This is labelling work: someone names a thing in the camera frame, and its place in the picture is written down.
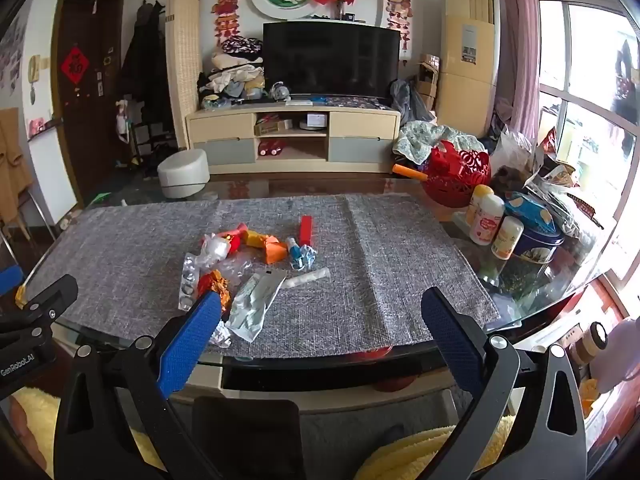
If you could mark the red diamond door sign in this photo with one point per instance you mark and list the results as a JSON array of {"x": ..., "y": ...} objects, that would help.
[{"x": 74, "y": 65}]

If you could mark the white bottle orange label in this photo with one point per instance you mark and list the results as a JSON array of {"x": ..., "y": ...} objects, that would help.
[{"x": 506, "y": 240}]

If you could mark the grey woven table mat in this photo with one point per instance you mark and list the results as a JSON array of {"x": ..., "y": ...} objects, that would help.
[{"x": 375, "y": 270}]

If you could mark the silver blister pack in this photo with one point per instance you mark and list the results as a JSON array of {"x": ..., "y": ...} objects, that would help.
[{"x": 187, "y": 280}]

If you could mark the pile of clothes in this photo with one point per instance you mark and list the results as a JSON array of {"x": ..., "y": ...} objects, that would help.
[{"x": 235, "y": 70}]

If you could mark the silver foil packet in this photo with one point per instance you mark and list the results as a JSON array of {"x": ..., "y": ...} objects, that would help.
[{"x": 255, "y": 300}]

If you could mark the red openwork basket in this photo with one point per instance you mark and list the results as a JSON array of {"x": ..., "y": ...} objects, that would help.
[{"x": 455, "y": 180}]

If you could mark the orange stick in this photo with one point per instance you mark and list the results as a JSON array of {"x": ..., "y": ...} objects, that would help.
[{"x": 407, "y": 172}]

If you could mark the white round stool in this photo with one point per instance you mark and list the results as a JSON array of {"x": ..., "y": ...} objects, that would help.
[{"x": 184, "y": 172}]

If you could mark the white bottle pink label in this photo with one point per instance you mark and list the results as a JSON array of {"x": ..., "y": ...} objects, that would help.
[{"x": 487, "y": 222}]

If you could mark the black television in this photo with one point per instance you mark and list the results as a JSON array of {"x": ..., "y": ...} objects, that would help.
[{"x": 330, "y": 60}]

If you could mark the blue white candy wrapper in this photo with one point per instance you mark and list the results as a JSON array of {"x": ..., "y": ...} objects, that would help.
[{"x": 295, "y": 255}]

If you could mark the pink curtain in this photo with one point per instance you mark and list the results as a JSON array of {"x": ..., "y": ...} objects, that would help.
[{"x": 520, "y": 50}]

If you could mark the white teal toy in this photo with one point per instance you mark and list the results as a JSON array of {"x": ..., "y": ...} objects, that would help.
[{"x": 122, "y": 120}]

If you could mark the red candy wrapper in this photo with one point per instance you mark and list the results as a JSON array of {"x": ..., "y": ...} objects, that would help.
[{"x": 235, "y": 240}]

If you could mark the red rectangular box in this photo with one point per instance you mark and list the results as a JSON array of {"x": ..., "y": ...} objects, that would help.
[{"x": 306, "y": 229}]

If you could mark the grey plastic bag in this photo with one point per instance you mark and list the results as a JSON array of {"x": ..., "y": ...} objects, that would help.
[{"x": 407, "y": 100}]

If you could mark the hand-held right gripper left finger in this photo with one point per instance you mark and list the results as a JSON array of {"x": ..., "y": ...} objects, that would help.
[{"x": 192, "y": 342}]

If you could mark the brown wooden door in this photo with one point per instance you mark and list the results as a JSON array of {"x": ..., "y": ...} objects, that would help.
[{"x": 90, "y": 125}]

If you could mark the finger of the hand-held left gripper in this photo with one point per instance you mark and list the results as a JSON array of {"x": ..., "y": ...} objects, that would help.
[
  {"x": 10, "y": 280},
  {"x": 50, "y": 294}
]

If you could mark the red gold foil wrapper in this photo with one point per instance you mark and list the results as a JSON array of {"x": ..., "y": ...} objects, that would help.
[{"x": 212, "y": 285}]

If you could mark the snack bags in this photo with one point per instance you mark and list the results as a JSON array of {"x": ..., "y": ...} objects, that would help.
[{"x": 570, "y": 195}]

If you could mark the cardboard boxes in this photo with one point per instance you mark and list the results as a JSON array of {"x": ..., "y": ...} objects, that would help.
[{"x": 427, "y": 80}]

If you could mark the dark waste bin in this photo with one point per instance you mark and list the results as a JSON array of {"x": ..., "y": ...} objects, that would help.
[{"x": 245, "y": 440}]

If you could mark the cream television cabinet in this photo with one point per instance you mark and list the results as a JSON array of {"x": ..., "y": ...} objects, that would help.
[{"x": 225, "y": 130}]

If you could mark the white plastic tube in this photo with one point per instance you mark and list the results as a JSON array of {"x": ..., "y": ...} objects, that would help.
[{"x": 305, "y": 277}]

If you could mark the clear plastic wrapper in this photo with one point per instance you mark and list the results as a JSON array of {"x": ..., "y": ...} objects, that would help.
[{"x": 212, "y": 252}]

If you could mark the flat cardboard box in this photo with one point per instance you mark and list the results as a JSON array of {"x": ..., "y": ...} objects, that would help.
[{"x": 272, "y": 126}]

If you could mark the cream woven tall panel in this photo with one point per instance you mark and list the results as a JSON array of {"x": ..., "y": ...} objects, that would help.
[{"x": 184, "y": 60}]

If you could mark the yellow capped white bottle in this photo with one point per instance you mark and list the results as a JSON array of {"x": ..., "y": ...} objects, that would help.
[{"x": 476, "y": 202}]

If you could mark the lavender plastic container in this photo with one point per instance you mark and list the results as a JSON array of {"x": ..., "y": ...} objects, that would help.
[{"x": 622, "y": 355}]

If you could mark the yellow candy wrapper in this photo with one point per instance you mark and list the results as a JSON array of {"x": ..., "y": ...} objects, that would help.
[{"x": 255, "y": 239}]

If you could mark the beige lidded jar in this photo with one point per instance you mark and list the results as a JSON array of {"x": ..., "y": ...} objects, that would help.
[{"x": 590, "y": 342}]

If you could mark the floral cloth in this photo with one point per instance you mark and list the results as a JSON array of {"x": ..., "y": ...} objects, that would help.
[{"x": 420, "y": 137}]

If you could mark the wall intercom phone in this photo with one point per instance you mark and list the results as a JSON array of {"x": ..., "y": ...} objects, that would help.
[{"x": 34, "y": 69}]

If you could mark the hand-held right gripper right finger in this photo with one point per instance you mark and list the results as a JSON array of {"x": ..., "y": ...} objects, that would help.
[{"x": 450, "y": 342}]

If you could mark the orange paper wrapper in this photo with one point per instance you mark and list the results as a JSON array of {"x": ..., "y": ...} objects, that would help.
[{"x": 275, "y": 251}]

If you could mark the small white box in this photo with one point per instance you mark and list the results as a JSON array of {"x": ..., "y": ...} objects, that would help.
[{"x": 316, "y": 120}]

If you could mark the window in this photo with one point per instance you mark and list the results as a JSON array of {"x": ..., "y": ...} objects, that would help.
[{"x": 585, "y": 75}]

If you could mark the dark hanging coats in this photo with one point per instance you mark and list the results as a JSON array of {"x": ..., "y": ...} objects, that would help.
[{"x": 145, "y": 60}]

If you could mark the clear plastic bag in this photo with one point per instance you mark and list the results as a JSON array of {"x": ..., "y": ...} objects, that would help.
[{"x": 517, "y": 152}]

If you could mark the blue round tin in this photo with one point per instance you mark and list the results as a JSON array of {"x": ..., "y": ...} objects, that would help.
[{"x": 537, "y": 245}]

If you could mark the silver foil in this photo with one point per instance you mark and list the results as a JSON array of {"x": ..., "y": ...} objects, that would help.
[{"x": 220, "y": 334}]

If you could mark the red hanging decoration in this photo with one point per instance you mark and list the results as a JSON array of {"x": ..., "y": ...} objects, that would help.
[
  {"x": 398, "y": 10},
  {"x": 227, "y": 10}
]

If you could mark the cream standing air conditioner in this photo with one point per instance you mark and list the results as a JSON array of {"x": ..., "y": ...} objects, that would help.
[{"x": 467, "y": 75}]

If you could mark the brown furry item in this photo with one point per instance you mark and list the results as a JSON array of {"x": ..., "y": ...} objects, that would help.
[{"x": 507, "y": 178}]

